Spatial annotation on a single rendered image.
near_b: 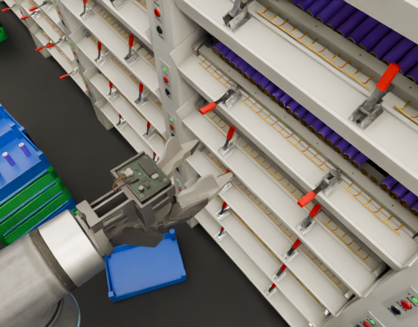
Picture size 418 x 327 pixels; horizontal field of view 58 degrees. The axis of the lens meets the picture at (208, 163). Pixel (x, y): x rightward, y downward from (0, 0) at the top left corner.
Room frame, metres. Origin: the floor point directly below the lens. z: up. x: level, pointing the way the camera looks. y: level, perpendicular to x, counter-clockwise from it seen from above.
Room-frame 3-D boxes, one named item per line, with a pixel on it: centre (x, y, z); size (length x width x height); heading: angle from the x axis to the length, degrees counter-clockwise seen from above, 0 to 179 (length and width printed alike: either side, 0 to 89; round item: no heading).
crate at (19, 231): (0.68, 0.74, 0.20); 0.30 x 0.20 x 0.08; 136
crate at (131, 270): (0.48, 0.26, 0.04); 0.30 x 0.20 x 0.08; 106
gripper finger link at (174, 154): (0.32, 0.05, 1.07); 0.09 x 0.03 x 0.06; 147
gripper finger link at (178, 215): (0.24, 0.04, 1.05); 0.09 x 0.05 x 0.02; 112
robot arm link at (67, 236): (0.17, 0.17, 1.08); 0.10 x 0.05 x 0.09; 40
